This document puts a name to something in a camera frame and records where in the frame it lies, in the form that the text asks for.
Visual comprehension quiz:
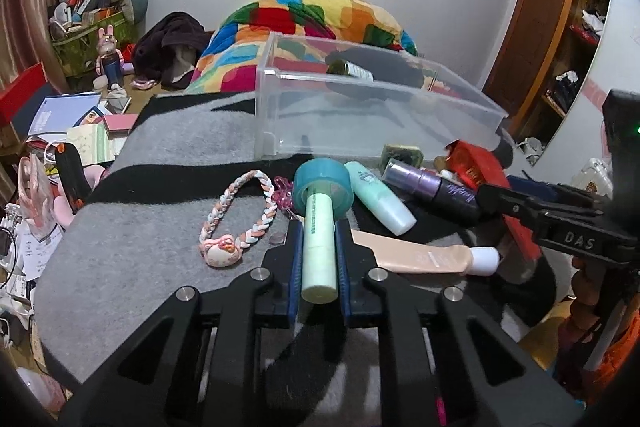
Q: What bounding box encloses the pale green tube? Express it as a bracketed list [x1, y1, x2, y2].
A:
[300, 193, 338, 305]

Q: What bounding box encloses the braided bracelet with charm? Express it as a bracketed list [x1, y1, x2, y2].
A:
[197, 169, 279, 269]

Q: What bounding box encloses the light blue bottle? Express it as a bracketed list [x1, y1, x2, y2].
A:
[344, 161, 416, 236]

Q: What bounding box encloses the striped pink curtain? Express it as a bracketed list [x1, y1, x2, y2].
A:
[0, 0, 87, 93]

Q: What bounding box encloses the green square small box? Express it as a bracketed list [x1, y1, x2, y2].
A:
[378, 144, 424, 172]

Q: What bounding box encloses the dark purple clothes pile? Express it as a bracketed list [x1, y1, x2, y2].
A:
[132, 12, 213, 90]

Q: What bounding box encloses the pink small book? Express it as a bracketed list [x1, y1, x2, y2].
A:
[103, 114, 138, 134]

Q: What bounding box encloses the purple spray bottle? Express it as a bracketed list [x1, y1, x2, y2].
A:
[382, 159, 480, 219]

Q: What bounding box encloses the dark green spray bottle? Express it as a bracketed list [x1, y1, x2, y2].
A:
[326, 58, 374, 81]

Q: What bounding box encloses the beige cosmetic tube white cap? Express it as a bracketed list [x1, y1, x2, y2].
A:
[352, 230, 500, 277]

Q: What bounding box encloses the pink rabbit figurine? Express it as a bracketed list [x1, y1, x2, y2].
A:
[96, 25, 124, 88]

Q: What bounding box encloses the red box on desk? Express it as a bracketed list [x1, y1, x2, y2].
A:
[0, 62, 47, 127]

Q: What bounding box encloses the wooden shelf unit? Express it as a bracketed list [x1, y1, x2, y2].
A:
[484, 0, 610, 143]

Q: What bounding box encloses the red box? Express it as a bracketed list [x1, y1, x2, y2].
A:
[0, 62, 47, 127]
[446, 140, 541, 261]

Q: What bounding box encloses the green storage basket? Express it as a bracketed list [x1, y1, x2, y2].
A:
[51, 12, 138, 77]

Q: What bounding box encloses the clear plastic storage box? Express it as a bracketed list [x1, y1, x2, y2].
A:
[255, 32, 506, 160]

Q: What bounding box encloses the blue white booklet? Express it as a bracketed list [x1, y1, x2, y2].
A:
[27, 92, 101, 136]

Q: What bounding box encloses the colourful patchwork quilt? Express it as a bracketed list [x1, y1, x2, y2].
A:
[184, 0, 418, 94]

